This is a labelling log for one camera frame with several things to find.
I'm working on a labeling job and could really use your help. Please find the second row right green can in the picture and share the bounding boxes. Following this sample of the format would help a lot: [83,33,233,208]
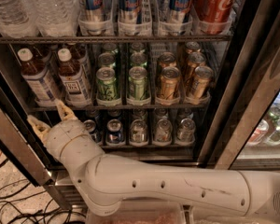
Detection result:
[130,53,147,68]

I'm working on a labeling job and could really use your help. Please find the black floor cables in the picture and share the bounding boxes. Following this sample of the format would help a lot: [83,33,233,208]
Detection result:
[0,157,87,224]

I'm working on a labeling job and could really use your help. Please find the middle blue Pepsi can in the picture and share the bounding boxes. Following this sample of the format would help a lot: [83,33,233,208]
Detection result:
[84,119,102,145]

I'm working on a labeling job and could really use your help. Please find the right clear water bottle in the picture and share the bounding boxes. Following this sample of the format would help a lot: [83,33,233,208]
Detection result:
[32,0,78,37]

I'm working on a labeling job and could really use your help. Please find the middle wire shelf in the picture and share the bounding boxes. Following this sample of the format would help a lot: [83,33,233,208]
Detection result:
[31,104,207,111]

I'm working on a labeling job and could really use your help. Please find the front left gold can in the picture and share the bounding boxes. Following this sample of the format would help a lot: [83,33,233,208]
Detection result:
[157,66,180,105]

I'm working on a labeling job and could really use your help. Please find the second row gold can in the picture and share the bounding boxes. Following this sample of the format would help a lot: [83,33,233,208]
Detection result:
[156,52,177,75]
[183,52,206,82]

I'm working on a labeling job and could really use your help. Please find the blue pepsi can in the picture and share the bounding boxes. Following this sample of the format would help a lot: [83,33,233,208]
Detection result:
[106,119,124,146]
[84,119,102,145]

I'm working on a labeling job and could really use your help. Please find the left clear water bottle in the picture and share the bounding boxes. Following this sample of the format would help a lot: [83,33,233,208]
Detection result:
[0,0,38,38]

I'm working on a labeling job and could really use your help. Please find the second row left gold can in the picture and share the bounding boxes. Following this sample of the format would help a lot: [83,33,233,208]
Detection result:
[156,52,177,75]

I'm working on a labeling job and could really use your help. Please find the second row left green can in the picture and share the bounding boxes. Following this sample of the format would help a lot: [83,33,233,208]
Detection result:
[98,52,116,69]

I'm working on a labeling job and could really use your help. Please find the left Red Bull can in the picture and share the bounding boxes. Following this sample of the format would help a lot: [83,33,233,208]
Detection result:
[82,0,112,35]

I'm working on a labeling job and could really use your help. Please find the red Coca-Cola can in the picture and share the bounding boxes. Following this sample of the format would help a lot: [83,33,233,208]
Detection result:
[194,0,234,35]

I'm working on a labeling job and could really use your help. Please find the second row green can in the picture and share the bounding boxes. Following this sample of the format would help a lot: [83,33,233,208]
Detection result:
[98,52,116,69]
[130,53,147,68]

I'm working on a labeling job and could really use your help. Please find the left clear plastic bin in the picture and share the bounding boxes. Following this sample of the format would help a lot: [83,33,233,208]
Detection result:
[85,200,186,224]

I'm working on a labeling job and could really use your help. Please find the clear water bottle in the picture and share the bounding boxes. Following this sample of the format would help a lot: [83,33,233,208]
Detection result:
[0,0,38,38]
[32,0,78,37]

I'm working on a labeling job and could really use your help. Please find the wire shelf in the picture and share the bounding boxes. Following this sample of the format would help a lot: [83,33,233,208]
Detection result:
[31,104,207,111]
[0,35,232,44]

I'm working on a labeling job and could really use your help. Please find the right silver can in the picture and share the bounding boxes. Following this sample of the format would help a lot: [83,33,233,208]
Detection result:
[176,118,196,146]

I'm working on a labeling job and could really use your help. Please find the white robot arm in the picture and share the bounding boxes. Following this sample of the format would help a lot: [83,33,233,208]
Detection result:
[27,99,280,224]

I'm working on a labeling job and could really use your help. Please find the front left green can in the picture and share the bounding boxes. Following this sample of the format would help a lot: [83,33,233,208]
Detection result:
[96,67,121,106]

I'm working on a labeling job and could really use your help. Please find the clear plastic bin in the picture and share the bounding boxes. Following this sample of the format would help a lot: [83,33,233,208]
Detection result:
[85,200,186,224]
[189,209,260,224]

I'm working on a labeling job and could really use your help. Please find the left silver can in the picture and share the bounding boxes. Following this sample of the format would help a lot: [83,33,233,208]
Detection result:
[130,119,148,147]

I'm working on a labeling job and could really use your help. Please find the open fridge door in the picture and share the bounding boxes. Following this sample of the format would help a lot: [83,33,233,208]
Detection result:
[0,85,52,186]

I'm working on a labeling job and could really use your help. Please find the silver can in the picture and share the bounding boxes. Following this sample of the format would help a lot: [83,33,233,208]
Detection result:
[176,118,196,146]
[153,119,173,147]
[130,119,148,147]

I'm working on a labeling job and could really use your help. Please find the middle silver can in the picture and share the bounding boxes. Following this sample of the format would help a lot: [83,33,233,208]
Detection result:
[153,119,173,147]

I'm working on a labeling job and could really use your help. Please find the right Red Bull can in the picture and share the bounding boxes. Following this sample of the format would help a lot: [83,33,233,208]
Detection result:
[165,0,192,35]

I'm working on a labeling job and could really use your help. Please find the front right green can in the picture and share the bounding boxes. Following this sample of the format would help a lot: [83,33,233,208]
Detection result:
[127,66,148,105]

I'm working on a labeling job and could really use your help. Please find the upper wire shelf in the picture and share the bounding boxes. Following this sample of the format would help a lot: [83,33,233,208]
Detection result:
[0,35,232,44]

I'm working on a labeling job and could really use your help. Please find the right blue Pepsi can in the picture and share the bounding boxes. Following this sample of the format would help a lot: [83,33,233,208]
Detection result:
[106,119,124,146]

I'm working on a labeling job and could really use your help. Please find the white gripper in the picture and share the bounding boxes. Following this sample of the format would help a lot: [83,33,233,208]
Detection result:
[26,98,91,161]

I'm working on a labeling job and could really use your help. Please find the red bull can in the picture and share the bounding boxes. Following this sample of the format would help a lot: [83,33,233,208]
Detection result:
[165,0,192,35]
[119,0,142,35]
[82,0,112,35]

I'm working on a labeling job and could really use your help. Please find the front right gold can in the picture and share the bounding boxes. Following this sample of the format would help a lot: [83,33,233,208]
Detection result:
[186,66,214,105]

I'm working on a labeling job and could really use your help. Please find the right clear plastic bin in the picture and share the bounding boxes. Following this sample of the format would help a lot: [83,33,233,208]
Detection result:
[189,209,260,224]

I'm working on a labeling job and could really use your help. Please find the middle Red Bull can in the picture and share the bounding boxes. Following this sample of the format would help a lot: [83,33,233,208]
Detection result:
[119,0,142,35]

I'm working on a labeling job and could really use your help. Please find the stainless steel fridge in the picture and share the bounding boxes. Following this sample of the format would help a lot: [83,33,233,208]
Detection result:
[0,0,280,207]

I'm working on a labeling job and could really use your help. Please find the second row right gold can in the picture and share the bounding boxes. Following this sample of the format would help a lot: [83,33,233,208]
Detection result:
[183,52,206,82]

